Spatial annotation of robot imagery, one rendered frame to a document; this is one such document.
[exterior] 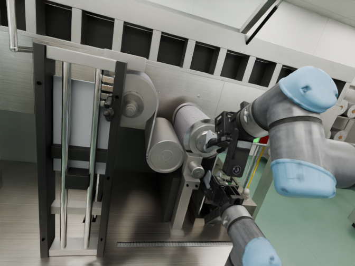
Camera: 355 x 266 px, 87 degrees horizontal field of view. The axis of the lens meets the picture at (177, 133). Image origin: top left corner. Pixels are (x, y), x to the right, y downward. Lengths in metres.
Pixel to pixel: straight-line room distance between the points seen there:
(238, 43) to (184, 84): 0.30
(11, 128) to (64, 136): 0.61
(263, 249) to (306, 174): 0.23
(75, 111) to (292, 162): 0.43
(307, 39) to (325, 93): 3.99
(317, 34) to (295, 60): 3.32
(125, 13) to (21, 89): 0.51
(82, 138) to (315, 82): 0.46
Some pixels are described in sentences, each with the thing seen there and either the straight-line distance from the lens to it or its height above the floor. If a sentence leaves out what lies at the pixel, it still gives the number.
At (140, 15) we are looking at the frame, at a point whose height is 1.61.
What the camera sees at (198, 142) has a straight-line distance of 0.60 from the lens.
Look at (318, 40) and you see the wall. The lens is 4.49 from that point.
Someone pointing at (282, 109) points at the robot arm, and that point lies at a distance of 0.33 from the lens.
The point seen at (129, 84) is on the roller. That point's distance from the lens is 0.55.
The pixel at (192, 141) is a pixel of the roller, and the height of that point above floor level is 1.24.
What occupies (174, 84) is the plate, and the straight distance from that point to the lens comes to 0.88.
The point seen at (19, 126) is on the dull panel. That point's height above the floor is 1.07.
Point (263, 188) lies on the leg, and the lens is 1.61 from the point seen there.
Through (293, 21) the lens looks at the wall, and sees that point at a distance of 4.13.
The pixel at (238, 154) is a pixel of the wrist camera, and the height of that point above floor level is 1.30.
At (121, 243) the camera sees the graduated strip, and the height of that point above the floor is 0.90.
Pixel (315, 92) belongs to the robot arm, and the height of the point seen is 1.46.
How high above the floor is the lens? 1.45
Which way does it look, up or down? 19 degrees down
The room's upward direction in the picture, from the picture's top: 13 degrees clockwise
